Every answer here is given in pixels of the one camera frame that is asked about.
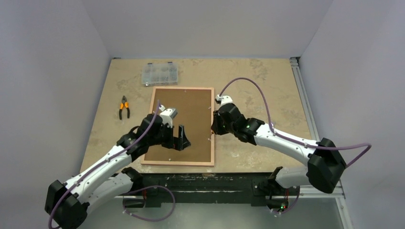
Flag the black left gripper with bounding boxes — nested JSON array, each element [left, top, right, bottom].
[[148, 121, 190, 150]]

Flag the pink photo frame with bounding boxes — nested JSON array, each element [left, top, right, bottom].
[[140, 86, 215, 167]]

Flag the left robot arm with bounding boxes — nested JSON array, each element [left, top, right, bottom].
[[44, 108, 191, 229]]

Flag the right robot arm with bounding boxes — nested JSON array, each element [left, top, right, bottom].
[[211, 103, 347, 194]]

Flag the orange black pliers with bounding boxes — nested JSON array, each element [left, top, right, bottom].
[[118, 95, 130, 120]]

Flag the clear plastic screw organizer box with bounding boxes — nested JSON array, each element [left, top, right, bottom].
[[141, 62, 178, 86]]

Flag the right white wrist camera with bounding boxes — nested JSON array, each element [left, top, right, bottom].
[[214, 94, 233, 107]]

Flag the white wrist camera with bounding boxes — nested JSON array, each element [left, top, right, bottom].
[[214, 94, 233, 107], [159, 105, 178, 128]]

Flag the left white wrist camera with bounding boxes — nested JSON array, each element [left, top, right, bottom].
[[159, 105, 178, 128]]

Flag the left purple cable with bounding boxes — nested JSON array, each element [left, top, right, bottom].
[[48, 100, 161, 229]]

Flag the purple cable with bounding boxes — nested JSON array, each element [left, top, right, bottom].
[[218, 77, 372, 168], [48, 100, 161, 229]]

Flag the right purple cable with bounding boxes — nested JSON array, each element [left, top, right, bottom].
[[218, 77, 372, 168]]

